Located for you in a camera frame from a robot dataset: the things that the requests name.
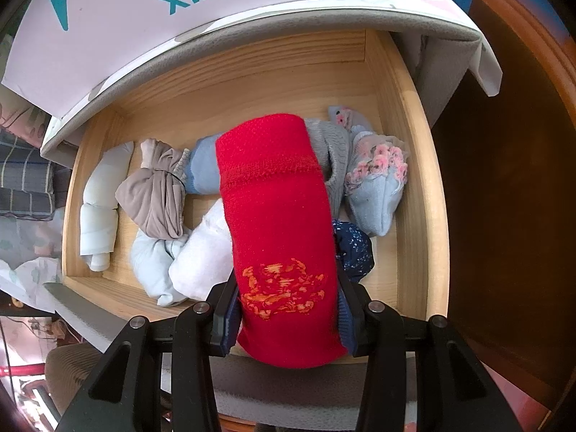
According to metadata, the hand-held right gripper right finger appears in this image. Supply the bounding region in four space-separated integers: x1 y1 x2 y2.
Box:
335 265 523 432

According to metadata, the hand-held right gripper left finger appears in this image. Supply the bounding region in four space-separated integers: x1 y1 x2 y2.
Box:
56 274 240 432

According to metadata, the white sock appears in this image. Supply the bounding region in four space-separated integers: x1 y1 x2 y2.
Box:
80 140 135 272
168 198 239 301

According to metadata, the navy dotted sock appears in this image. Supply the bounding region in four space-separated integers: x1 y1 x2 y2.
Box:
332 219 375 285

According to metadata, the pale blue underwear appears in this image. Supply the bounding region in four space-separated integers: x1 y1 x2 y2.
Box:
130 231 190 307

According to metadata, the red sock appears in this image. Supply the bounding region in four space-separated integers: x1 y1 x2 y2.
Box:
215 113 349 370

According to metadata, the grey pink floral sock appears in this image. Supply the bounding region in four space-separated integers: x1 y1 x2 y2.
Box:
328 105 411 237

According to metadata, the beige sock pair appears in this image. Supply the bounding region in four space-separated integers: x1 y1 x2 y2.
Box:
115 139 192 240

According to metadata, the blue sock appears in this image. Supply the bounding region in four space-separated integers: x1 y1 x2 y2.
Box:
184 134 226 195

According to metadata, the grey knit sock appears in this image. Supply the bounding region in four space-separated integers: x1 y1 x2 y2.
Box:
305 118 351 217

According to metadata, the wooden drawer with grey front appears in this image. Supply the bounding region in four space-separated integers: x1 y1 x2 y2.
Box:
45 29 451 419

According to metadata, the grey ribbed cushion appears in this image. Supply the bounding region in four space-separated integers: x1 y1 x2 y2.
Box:
45 342 172 415

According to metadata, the pale printed bedding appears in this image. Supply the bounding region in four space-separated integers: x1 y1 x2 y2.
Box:
0 209 68 313

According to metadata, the dark plaid cloth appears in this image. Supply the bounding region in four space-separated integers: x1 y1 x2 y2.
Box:
0 130 68 219

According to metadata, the pink leaf curtain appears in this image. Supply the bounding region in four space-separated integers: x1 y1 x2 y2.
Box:
0 85 51 147

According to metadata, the white shoe box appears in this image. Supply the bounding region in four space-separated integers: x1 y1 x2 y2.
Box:
2 0 325 120

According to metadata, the grey padded nightstand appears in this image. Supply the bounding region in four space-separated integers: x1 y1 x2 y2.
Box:
40 6 482 167

